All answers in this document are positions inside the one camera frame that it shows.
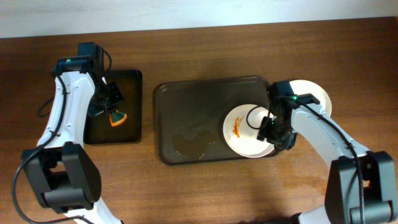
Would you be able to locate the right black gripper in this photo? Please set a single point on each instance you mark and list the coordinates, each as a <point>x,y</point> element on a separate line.
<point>277,137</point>

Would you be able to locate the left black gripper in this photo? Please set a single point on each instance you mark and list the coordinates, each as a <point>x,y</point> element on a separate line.
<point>109,101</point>

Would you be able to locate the orange and green sponge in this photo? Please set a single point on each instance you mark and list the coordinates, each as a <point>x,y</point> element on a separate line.
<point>117,118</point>

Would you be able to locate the white plate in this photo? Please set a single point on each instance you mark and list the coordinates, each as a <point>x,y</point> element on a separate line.
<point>301,87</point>
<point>240,137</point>

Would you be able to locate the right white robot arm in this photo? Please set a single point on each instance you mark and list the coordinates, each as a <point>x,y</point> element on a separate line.
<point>361,185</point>

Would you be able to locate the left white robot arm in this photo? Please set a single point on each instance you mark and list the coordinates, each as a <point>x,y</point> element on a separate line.
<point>60,172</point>

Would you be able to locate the black water tray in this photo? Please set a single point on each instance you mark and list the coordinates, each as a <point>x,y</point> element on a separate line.
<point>98,130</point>

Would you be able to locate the brown serving tray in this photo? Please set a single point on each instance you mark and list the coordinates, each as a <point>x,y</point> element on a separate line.
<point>190,116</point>

